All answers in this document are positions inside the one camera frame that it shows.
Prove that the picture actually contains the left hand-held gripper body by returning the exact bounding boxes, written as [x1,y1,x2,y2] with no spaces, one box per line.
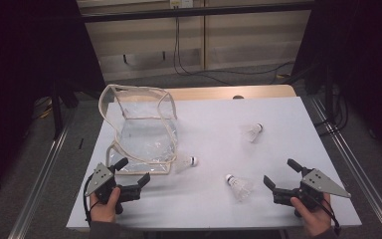
[85,162,143,215]

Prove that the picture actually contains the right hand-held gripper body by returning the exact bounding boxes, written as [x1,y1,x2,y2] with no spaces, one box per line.
[272,167,352,218]

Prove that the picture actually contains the clear plastic bag beige trim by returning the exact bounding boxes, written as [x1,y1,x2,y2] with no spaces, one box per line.
[97,84,180,176]

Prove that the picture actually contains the person's left hand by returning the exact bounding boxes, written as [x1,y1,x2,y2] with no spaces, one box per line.
[89,187,122,223]

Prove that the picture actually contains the person's right hand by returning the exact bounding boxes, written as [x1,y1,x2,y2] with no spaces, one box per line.
[289,192,332,237]

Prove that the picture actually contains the black metal stand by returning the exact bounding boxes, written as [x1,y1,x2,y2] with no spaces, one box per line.
[50,79,81,140]

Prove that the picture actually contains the beige wooden cabinet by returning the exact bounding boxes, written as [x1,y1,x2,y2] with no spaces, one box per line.
[78,0,312,83]

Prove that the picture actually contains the dark curtain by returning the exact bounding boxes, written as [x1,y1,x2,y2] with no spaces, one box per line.
[0,0,106,203]
[292,0,382,163]

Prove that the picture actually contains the black metal crossbar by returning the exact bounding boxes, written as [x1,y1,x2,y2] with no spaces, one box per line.
[81,2,314,24]

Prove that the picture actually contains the right hand-held gripper cable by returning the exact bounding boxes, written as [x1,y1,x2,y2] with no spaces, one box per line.
[306,193,342,237]

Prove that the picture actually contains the hand-held gripper cable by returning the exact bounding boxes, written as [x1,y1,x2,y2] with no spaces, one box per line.
[83,173,96,227]
[306,193,342,237]

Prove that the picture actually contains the left hand-held gripper cable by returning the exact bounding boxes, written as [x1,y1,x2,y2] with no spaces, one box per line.
[83,173,96,227]

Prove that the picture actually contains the metal floor rail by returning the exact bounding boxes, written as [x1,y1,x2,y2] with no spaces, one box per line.
[8,123,72,239]
[310,97,382,239]

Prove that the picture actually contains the black floor cable bundle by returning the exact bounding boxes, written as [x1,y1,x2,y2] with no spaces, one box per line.
[313,91,350,137]

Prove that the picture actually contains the floor cable bundle yellow strand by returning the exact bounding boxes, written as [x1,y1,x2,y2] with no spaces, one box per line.
[31,95,55,121]

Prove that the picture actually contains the black power cable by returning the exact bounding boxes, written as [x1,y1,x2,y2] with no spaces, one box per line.
[172,16,237,87]
[176,16,296,78]

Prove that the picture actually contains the white wall socket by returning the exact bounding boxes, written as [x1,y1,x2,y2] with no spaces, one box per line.
[168,0,195,9]

